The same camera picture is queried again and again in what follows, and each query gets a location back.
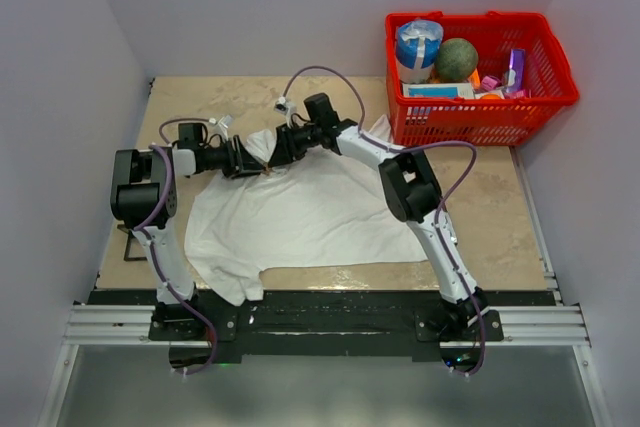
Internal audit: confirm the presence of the green round melon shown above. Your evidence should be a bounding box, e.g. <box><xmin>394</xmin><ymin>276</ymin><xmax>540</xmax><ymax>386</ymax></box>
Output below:
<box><xmin>434</xmin><ymin>38</ymin><xmax>479</xmax><ymax>83</ymax></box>

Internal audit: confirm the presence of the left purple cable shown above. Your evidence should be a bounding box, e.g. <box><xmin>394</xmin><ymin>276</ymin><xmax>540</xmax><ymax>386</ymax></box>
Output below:
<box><xmin>134</xmin><ymin>118</ymin><xmax>226</xmax><ymax>377</ymax></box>

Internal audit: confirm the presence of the orange fruit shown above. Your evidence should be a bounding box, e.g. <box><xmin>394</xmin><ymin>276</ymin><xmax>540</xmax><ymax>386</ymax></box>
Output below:
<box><xmin>480</xmin><ymin>91</ymin><xmax>504</xmax><ymax>100</ymax></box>

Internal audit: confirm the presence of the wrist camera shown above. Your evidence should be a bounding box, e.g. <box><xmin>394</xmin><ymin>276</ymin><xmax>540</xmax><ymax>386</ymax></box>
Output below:
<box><xmin>209</xmin><ymin>115</ymin><xmax>234</xmax><ymax>139</ymax></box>
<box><xmin>274</xmin><ymin>96</ymin><xmax>297</xmax><ymax>117</ymax></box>

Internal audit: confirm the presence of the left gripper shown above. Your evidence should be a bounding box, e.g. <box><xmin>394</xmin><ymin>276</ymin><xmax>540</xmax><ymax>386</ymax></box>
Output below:
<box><xmin>200</xmin><ymin>135</ymin><xmax>265</xmax><ymax>179</ymax></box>

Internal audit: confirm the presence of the blue white carton box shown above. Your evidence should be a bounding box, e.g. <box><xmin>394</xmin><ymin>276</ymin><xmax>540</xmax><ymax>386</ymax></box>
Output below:
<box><xmin>402</xmin><ymin>83</ymin><xmax>475</xmax><ymax>99</ymax></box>

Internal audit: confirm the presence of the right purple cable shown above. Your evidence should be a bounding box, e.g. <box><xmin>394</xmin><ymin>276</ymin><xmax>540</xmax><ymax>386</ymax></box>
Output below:
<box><xmin>282</xmin><ymin>65</ymin><xmax>489</xmax><ymax>378</ymax></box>

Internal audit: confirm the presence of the purple cable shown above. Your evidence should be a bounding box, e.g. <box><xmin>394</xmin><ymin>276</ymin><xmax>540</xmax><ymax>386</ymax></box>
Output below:
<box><xmin>134</xmin><ymin>118</ymin><xmax>226</xmax><ymax>377</ymax></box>
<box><xmin>282</xmin><ymin>65</ymin><xmax>489</xmax><ymax>378</ymax></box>

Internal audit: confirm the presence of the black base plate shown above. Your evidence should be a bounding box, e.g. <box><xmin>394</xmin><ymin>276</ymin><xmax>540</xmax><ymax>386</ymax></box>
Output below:
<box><xmin>148</xmin><ymin>291</ymin><xmax>504</xmax><ymax>368</ymax></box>

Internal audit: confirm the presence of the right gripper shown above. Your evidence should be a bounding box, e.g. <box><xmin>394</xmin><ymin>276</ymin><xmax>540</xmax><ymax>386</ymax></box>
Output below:
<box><xmin>268</xmin><ymin>121</ymin><xmax>322</xmax><ymax>169</ymax></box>

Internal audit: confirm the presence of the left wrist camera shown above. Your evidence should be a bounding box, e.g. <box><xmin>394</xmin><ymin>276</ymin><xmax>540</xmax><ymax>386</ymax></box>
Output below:
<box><xmin>209</xmin><ymin>115</ymin><xmax>234</xmax><ymax>139</ymax></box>

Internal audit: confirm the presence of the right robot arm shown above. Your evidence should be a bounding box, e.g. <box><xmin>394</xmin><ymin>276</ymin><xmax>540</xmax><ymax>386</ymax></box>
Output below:
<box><xmin>268</xmin><ymin>93</ymin><xmax>488</xmax><ymax>340</ymax></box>

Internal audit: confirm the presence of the black square frame stand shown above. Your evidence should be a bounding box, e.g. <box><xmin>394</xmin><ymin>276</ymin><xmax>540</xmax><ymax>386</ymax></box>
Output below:
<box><xmin>116</xmin><ymin>223</ymin><xmax>146</xmax><ymax>262</ymax></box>

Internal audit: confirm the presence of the pink small container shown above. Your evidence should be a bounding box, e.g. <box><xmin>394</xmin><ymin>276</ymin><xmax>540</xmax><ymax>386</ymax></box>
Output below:
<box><xmin>480</xmin><ymin>75</ymin><xmax>502</xmax><ymax>91</ymax></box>

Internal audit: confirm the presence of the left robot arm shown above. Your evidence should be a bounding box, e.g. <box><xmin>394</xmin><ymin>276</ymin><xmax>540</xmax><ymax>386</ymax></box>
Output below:
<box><xmin>110</xmin><ymin>121</ymin><xmax>265</xmax><ymax>339</ymax></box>

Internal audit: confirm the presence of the blue white wrapped roll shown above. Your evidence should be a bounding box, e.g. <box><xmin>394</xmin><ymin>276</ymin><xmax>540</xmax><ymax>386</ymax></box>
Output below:
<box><xmin>395</xmin><ymin>19</ymin><xmax>444</xmax><ymax>84</ymax></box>

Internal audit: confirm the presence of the aluminium rail frame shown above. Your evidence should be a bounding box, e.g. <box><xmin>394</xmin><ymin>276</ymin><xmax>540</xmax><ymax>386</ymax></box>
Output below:
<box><xmin>34</xmin><ymin>146</ymin><xmax>614</xmax><ymax>427</ymax></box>

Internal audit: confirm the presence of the white t-shirt garment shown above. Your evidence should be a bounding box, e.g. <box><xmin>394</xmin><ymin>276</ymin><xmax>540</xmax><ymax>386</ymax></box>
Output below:
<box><xmin>183</xmin><ymin>114</ymin><xmax>426</xmax><ymax>308</ymax></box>

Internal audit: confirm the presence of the red plastic basket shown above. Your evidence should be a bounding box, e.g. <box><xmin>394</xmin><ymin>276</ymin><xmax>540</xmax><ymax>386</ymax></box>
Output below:
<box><xmin>385</xmin><ymin>11</ymin><xmax>579</xmax><ymax>146</ymax></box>

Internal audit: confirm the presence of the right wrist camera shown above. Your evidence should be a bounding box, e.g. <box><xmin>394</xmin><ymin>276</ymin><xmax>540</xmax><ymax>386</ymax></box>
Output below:
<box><xmin>274</xmin><ymin>96</ymin><xmax>297</xmax><ymax>117</ymax></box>

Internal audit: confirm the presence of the purple snack packet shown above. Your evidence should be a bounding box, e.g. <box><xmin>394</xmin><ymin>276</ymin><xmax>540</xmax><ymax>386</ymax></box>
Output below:
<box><xmin>502</xmin><ymin>48</ymin><xmax>526</xmax><ymax>94</ymax></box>

